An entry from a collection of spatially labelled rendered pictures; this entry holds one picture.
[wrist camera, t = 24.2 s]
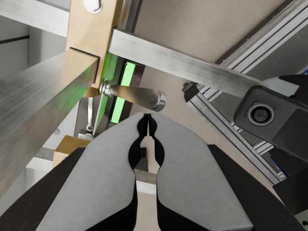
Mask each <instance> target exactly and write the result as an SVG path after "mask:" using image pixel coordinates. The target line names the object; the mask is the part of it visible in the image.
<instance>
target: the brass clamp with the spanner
mask: <svg viewBox="0 0 308 231"><path fill-rule="evenodd" d="M123 1H124V0H103V8H102V10H101V11H100V12H98V13H91V12H89V11H88V10H87V9H86V8H85V7H84V2H83V0H71V3H70V12H69V20H68V28H67V36H66V48H65V51H67V50H69V49H75V50H78V51H81V52H83V53H86V54H89V55H93V56H96V57H98V58H99V61H98V66H97V71H96V75H95V80H94V83H93V84H92V85H91V87H90V88H89V89H88V90H87V92H86V93H85V94H84V95H83V97H87V98H91V97H96V96H98V95H100V94H99V91H100V87H101V83H102V81H103V79H104V78H106V75H107V71H108V67H109V62H110V57H111V53H109V52H108V50H109V46H110V41H111V36H112V32H113V29H114V28H116V27H118V23H119V19H120V15H121V10H122V5H123Z"/></svg>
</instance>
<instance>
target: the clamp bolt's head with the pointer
mask: <svg viewBox="0 0 308 231"><path fill-rule="evenodd" d="M106 84H107V80H105V78H104V79H103V81H102V83H101V87H100V91H99V94H104V91H105V86H106Z"/></svg>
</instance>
